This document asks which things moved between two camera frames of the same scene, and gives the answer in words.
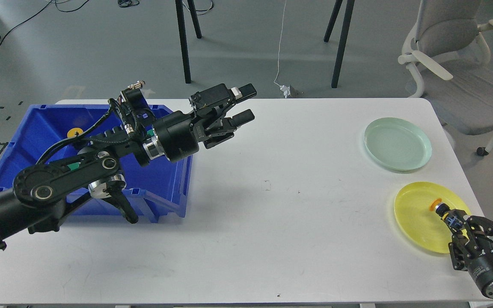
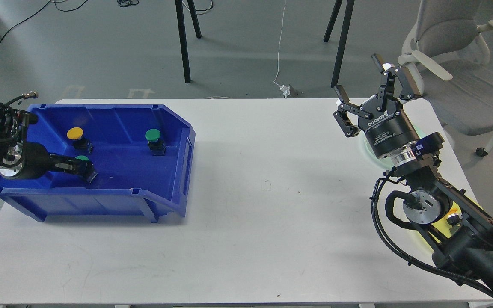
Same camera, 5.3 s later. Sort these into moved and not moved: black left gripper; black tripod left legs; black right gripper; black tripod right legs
Moved: black right gripper; black left gripper
Not moved: black tripod left legs; black tripod right legs
